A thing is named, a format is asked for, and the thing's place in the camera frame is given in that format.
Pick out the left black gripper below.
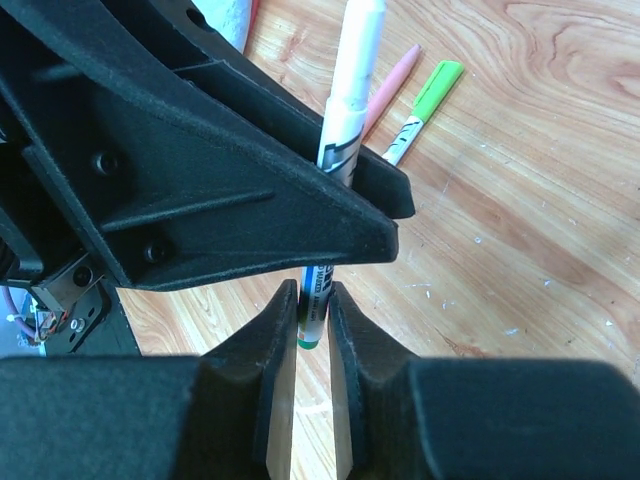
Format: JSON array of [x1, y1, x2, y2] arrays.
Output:
[[1, 74, 110, 350]]

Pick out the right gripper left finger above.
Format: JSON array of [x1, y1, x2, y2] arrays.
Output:
[[1, 280, 297, 479]]

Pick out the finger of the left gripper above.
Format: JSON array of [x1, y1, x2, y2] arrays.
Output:
[[1, 1, 399, 291], [89, 0, 417, 220]]

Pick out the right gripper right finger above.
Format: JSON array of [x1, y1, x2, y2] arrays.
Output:
[[328, 284, 639, 479]]

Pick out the white blue pen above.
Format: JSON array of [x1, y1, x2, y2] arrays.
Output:
[[297, 0, 386, 350]]

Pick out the pink pen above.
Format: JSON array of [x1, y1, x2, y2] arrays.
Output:
[[362, 44, 421, 141]]

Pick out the light green pen cap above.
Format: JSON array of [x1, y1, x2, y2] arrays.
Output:
[[411, 60, 465, 123]]

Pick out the white pen green tip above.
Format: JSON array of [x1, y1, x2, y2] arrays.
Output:
[[382, 115, 424, 166]]

